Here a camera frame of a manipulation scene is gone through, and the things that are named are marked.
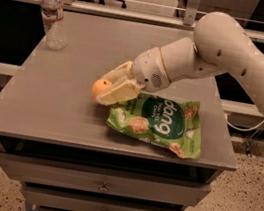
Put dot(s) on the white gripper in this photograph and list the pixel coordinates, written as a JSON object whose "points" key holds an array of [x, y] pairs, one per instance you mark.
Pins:
{"points": [[149, 67]]}

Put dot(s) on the clear plastic water bottle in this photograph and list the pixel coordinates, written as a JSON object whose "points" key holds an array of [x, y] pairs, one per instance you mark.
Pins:
{"points": [[54, 24]]}

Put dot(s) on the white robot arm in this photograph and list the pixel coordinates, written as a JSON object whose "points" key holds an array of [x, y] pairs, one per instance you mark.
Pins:
{"points": [[219, 45]]}

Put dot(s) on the orange fruit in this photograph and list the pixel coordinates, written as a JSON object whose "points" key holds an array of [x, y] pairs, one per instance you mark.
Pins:
{"points": [[99, 86]]}

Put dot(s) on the green rice chip bag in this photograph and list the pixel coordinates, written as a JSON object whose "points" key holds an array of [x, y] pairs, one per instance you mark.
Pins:
{"points": [[160, 121]]}

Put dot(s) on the grey drawer cabinet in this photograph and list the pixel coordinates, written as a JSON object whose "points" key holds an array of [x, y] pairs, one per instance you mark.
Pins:
{"points": [[54, 139]]}

